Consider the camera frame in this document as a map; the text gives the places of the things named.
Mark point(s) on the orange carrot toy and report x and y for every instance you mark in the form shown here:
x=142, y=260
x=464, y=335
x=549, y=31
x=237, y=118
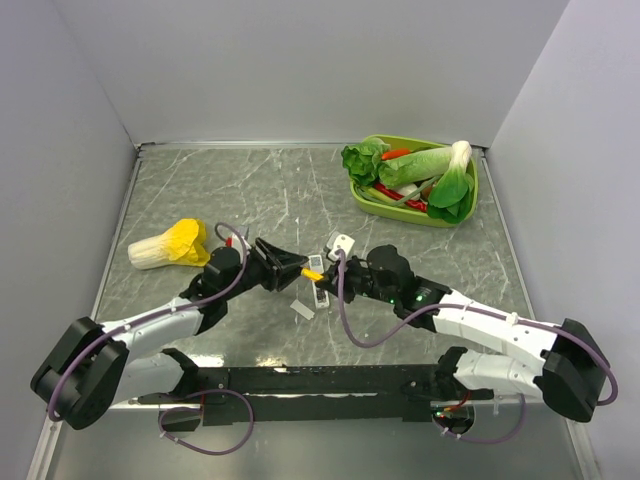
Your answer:
x=396, y=153

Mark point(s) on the red chili pepper toy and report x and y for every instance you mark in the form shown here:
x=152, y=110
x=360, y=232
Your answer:
x=397, y=200

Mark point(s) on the green scallion toy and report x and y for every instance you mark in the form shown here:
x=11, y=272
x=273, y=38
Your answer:
x=426, y=186

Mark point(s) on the yellow napa cabbage toy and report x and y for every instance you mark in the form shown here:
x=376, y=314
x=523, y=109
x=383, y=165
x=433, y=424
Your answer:
x=182, y=244

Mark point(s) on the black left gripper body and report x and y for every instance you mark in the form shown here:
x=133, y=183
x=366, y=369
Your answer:
x=259, y=269

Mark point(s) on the white radish toy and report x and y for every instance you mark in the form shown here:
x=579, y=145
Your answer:
x=410, y=190

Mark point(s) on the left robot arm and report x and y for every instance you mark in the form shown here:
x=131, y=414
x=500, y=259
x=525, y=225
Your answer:
x=94, y=366

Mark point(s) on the green plastic basket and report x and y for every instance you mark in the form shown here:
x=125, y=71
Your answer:
x=373, y=206

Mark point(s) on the green lettuce toy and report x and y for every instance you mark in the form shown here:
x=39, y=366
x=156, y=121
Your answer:
x=362, y=160

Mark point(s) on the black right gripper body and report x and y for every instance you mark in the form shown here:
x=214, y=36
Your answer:
x=357, y=280

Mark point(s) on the yellow handled screwdriver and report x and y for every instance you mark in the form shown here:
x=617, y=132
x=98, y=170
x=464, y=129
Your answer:
x=312, y=275

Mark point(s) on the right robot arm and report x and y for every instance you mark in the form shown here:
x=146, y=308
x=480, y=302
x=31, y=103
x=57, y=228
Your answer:
x=560, y=364

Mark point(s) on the green napa cabbage toy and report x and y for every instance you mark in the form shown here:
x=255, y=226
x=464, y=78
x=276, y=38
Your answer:
x=414, y=167

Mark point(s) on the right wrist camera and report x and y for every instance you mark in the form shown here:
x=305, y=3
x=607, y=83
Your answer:
x=338, y=242

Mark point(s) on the bok choy toy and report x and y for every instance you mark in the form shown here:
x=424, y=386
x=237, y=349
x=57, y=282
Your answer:
x=452, y=197

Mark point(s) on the white battery cover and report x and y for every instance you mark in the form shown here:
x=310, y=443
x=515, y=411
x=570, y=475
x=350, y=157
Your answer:
x=302, y=310

